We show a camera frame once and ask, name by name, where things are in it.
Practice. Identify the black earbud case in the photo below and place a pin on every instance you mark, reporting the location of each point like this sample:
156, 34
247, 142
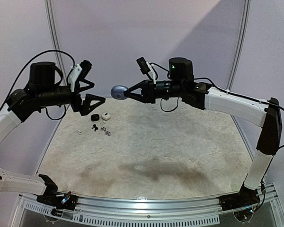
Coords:
94, 117

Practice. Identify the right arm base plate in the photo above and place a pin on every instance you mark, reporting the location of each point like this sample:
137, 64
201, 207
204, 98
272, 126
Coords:
240, 200

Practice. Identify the aluminium corner post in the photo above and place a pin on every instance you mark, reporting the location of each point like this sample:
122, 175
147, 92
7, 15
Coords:
54, 38
240, 42

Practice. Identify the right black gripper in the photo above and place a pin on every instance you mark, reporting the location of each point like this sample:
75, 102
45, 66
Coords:
147, 91

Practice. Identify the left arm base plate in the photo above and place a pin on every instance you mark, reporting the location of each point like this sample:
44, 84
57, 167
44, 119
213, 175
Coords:
62, 201

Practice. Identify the white earbud case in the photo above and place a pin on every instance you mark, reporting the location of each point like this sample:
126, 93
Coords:
105, 116

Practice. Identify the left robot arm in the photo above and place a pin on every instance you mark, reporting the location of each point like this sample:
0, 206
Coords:
41, 92

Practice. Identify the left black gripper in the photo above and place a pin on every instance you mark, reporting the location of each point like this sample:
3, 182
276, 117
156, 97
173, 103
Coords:
84, 107

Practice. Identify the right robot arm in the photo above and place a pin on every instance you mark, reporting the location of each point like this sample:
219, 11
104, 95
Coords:
206, 96

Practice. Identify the aluminium front rail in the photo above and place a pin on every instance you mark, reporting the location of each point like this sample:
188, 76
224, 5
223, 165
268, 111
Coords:
109, 212

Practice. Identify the left aluminium corner post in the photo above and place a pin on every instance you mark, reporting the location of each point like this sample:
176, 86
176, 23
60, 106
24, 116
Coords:
54, 38

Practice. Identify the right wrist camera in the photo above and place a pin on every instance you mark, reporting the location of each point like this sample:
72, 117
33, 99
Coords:
147, 69

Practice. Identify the right aluminium corner post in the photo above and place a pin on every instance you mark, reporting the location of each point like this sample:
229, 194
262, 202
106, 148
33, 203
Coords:
240, 42

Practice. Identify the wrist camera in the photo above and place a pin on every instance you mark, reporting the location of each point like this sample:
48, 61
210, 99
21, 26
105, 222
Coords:
79, 70
147, 69

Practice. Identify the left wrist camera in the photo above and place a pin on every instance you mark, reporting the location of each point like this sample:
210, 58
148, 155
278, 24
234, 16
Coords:
79, 70

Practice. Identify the purple earbud charging case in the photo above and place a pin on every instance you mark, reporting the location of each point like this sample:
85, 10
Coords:
117, 92

